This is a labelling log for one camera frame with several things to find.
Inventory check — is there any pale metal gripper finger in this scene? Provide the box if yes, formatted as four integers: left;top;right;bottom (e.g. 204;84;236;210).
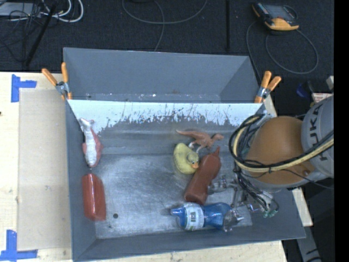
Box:
208;175;236;193
222;207;245;233

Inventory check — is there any red-brown squeeze bottle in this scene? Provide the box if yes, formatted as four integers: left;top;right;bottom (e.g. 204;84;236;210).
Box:
184;146;222;206

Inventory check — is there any blue spray bottle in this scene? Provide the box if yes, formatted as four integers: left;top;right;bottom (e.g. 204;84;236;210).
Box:
170;201;233;232

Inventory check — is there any yellow rubber duck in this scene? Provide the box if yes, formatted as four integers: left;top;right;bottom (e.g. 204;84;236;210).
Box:
173;142;200;175

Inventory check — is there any brown toy dinosaur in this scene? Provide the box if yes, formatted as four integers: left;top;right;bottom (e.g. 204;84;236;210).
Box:
175;128;225;154

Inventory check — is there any grey metal bin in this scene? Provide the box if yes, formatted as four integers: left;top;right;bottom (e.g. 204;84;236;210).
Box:
62;47;306;262

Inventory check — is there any red-brown flat block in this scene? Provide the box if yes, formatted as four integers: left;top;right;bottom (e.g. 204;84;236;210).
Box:
81;172;107;222

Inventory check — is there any white and pink toy fish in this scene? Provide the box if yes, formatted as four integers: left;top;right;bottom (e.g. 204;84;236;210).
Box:
79;117;105;169

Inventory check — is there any pale wood flat board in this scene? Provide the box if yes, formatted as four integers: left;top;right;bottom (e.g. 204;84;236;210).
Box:
16;88;73;252

